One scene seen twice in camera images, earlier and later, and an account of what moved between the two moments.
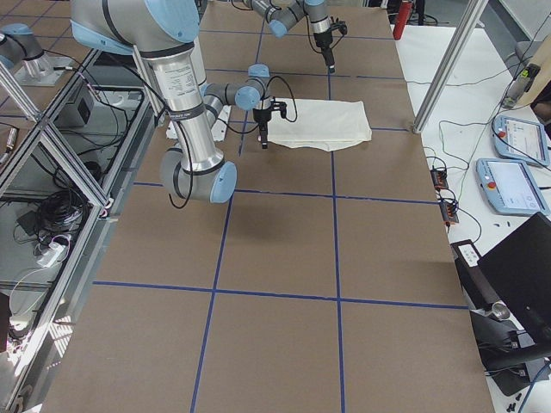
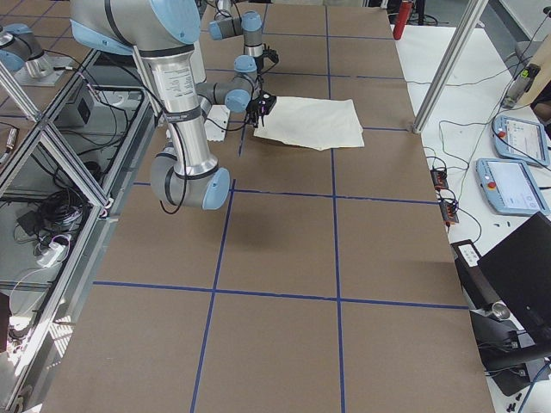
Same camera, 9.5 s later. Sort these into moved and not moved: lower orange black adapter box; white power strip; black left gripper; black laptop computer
Moved: black left gripper
Not moved: black laptop computer; white power strip; lower orange black adapter box
